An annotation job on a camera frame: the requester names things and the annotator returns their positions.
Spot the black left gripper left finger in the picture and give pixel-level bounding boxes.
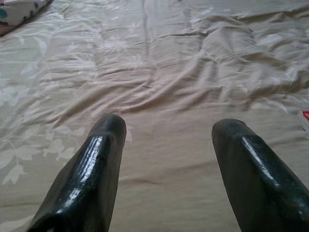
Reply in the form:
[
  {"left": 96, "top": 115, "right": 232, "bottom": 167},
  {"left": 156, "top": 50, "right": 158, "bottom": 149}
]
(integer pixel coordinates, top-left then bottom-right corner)
[{"left": 26, "top": 114, "right": 127, "bottom": 232}]

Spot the beige floral bedspread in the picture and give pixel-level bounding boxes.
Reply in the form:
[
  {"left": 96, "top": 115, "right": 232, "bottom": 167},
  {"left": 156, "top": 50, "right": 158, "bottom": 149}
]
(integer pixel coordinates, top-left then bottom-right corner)
[{"left": 0, "top": 0, "right": 309, "bottom": 232}]

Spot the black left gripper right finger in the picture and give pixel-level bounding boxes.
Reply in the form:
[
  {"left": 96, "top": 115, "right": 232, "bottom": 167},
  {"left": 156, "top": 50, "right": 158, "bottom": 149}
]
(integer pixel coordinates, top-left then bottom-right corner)
[{"left": 211, "top": 117, "right": 309, "bottom": 232}]

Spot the pink and blue manga book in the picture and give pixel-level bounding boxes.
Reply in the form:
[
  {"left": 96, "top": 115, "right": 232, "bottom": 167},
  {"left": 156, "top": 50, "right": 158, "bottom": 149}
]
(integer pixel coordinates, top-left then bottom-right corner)
[{"left": 297, "top": 110, "right": 309, "bottom": 133}]

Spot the pink cartoon print blanket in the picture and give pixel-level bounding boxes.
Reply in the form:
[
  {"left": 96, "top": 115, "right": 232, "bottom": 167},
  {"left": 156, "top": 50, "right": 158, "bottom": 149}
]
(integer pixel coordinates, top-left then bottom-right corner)
[{"left": 0, "top": 0, "right": 54, "bottom": 37}]

